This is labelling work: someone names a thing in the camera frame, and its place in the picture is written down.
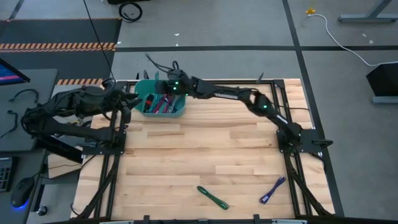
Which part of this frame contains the grey metal table leg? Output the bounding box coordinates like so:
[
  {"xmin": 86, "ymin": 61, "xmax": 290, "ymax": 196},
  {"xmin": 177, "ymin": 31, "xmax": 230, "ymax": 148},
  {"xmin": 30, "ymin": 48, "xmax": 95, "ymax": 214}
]
[{"xmin": 337, "ymin": 0, "xmax": 398, "ymax": 24}]

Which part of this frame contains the long black floor cable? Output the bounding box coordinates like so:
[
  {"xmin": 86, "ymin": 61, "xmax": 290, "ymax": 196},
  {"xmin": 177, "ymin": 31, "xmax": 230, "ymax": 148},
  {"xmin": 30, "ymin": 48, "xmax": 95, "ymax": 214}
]
[{"xmin": 82, "ymin": 0, "xmax": 116, "ymax": 80}]

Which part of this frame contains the green USB-C cable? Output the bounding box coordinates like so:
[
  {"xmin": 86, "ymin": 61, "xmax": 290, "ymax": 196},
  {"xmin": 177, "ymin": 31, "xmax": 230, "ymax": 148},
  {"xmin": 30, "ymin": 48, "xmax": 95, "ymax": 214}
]
[{"xmin": 196, "ymin": 185, "xmax": 230, "ymax": 211}]

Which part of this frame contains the white floor cable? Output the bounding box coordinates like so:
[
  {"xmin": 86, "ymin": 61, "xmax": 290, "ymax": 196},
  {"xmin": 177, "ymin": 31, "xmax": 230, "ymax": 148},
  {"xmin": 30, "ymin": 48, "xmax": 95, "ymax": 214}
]
[{"xmin": 307, "ymin": 13, "xmax": 398, "ymax": 67}]

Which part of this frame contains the black hazard striped floor mat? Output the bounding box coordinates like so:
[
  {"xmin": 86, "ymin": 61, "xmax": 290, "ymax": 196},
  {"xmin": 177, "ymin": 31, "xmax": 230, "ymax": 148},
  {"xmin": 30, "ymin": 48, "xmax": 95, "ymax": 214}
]
[{"xmin": 0, "ymin": 17, "xmax": 123, "ymax": 86}]

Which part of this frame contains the grey side desk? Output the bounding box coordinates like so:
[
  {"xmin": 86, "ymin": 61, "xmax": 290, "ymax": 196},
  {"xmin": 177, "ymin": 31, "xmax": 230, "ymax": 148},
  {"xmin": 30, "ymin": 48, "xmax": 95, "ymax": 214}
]
[{"xmin": 0, "ymin": 68, "xmax": 59, "ymax": 153}]

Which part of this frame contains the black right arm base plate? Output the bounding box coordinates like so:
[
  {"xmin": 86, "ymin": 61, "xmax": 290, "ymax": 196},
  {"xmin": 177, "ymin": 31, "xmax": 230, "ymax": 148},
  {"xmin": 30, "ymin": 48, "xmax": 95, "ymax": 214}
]
[{"xmin": 275, "ymin": 128, "xmax": 334, "ymax": 154}]

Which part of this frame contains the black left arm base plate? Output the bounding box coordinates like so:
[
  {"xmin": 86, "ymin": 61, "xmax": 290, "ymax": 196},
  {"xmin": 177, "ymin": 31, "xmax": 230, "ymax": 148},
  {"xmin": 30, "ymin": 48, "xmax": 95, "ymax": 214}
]
[{"xmin": 81, "ymin": 129, "xmax": 127, "ymax": 156}]

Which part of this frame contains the violet blue USB-C cable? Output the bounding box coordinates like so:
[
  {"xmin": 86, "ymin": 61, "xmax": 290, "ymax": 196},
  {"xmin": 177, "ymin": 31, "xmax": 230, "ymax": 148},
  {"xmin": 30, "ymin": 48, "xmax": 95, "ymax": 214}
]
[{"xmin": 259, "ymin": 176, "xmax": 287, "ymax": 205}]

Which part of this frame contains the backlit keyboard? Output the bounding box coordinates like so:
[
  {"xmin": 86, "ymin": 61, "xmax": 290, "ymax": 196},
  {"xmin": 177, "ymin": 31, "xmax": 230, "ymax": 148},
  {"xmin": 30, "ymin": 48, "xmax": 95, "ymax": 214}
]
[{"xmin": 0, "ymin": 156, "xmax": 17, "ymax": 193}]

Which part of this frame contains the black box on floor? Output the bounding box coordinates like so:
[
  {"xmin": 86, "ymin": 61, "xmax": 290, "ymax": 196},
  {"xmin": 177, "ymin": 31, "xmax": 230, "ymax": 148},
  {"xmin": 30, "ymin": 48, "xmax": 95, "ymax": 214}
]
[{"xmin": 365, "ymin": 62, "xmax": 398, "ymax": 105}]

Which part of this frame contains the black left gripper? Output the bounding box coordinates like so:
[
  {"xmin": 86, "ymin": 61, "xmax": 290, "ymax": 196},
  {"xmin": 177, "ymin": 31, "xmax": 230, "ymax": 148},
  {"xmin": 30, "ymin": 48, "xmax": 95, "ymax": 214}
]
[{"xmin": 105, "ymin": 81, "xmax": 144, "ymax": 126}]

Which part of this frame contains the short black cable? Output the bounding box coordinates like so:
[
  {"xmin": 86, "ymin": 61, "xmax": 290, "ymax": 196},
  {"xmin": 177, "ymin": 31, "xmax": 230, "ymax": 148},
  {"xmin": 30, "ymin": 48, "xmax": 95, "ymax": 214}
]
[
  {"xmin": 8, "ymin": 88, "xmax": 40, "ymax": 105},
  {"xmin": 0, "ymin": 109, "xmax": 19, "ymax": 139}
]

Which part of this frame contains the computer monitor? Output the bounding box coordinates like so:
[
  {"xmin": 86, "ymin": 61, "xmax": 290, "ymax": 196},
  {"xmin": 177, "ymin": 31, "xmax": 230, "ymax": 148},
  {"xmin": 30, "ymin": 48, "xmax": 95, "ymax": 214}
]
[{"xmin": 0, "ymin": 58, "xmax": 31, "ymax": 86}]

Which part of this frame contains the black aluminium table frame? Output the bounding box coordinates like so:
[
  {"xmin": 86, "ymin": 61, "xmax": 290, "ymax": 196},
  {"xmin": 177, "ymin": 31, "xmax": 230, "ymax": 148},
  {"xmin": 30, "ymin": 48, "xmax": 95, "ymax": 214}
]
[{"xmin": 72, "ymin": 79, "xmax": 336, "ymax": 224}]

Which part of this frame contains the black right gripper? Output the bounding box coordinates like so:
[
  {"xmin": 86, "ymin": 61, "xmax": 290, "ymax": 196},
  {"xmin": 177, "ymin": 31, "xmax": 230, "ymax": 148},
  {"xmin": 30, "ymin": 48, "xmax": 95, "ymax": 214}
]
[{"xmin": 154, "ymin": 68, "xmax": 196, "ymax": 97}]

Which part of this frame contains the coiled black floor cable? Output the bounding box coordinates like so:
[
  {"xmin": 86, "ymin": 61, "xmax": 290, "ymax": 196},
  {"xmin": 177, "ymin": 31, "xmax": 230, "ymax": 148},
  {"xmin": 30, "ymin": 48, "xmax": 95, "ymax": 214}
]
[{"xmin": 118, "ymin": 1, "xmax": 144, "ymax": 23}]

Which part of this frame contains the black computer mouse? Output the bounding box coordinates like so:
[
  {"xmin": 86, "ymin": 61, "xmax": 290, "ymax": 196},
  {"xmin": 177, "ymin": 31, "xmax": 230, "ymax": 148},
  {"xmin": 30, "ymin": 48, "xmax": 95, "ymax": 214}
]
[{"xmin": 9, "ymin": 177, "xmax": 35, "ymax": 209}]

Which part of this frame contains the red and black USB-C cable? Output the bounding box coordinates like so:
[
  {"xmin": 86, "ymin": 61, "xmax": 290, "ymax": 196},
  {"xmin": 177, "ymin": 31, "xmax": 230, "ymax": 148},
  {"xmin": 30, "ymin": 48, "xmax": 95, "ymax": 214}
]
[{"xmin": 142, "ymin": 93, "xmax": 155, "ymax": 113}]

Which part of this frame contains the teal plastic bin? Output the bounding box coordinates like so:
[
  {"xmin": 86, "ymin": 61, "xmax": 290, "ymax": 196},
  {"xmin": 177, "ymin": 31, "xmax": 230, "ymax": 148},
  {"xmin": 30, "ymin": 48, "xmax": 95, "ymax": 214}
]
[{"xmin": 134, "ymin": 78, "xmax": 187, "ymax": 118}]

